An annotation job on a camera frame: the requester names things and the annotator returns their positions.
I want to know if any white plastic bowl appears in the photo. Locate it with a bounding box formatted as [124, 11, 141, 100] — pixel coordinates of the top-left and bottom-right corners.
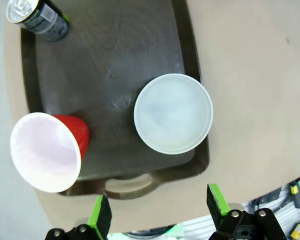
[133, 72, 214, 155]

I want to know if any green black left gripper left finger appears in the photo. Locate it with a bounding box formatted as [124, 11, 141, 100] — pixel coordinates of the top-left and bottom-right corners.
[44, 194, 113, 240]

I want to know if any black yellow connector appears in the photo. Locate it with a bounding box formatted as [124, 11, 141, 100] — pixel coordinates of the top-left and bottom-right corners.
[289, 182, 300, 209]

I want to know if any grey ribbed cable duct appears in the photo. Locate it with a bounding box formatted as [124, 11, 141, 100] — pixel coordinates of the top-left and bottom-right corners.
[241, 174, 300, 240]

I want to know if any dark brown serving tray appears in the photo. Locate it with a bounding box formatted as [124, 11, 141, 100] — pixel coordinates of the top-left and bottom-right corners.
[19, 0, 211, 201]

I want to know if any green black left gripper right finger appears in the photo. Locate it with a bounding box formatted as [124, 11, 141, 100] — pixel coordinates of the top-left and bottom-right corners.
[206, 183, 284, 240]

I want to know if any grey black drink can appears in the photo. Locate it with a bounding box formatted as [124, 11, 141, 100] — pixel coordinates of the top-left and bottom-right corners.
[6, 0, 72, 43]

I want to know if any red plastic cup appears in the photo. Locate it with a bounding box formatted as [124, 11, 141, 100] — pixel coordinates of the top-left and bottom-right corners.
[9, 111, 92, 194]

